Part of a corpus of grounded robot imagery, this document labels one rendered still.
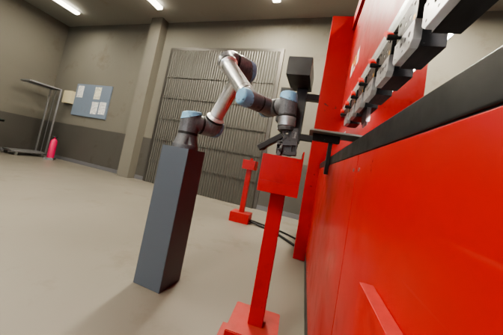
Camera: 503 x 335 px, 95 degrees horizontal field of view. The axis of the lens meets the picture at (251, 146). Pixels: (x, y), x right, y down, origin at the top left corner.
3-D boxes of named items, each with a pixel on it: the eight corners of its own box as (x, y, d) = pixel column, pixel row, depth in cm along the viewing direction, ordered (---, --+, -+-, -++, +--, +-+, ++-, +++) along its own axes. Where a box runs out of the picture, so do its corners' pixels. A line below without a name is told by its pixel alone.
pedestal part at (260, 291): (250, 315, 99) (272, 190, 103) (263, 319, 98) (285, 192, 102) (247, 324, 93) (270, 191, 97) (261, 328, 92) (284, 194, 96)
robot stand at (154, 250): (132, 282, 127) (162, 143, 132) (156, 270, 144) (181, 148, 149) (159, 294, 121) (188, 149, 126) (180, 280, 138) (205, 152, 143)
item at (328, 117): (293, 249, 229) (329, 31, 246) (388, 274, 209) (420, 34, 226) (292, 258, 205) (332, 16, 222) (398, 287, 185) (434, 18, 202)
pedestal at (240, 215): (233, 217, 312) (244, 157, 318) (251, 221, 306) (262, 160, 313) (228, 220, 293) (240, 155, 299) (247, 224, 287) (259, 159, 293)
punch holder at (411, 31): (391, 68, 78) (398, 22, 79) (420, 70, 76) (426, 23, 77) (411, 44, 63) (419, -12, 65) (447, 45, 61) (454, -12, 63)
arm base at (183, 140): (166, 144, 133) (169, 128, 134) (181, 148, 147) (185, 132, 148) (188, 149, 128) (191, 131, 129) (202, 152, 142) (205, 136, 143)
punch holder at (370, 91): (362, 103, 117) (367, 72, 118) (380, 105, 115) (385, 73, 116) (370, 93, 102) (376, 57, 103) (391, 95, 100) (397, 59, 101)
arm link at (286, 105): (287, 96, 104) (302, 93, 98) (284, 120, 103) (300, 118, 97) (275, 91, 99) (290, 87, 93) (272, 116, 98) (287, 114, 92)
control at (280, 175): (263, 186, 111) (269, 149, 112) (296, 194, 108) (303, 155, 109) (256, 189, 91) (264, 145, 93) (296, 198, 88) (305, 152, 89)
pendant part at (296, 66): (282, 141, 286) (293, 75, 292) (302, 144, 279) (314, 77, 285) (275, 134, 237) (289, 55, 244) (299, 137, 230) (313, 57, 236)
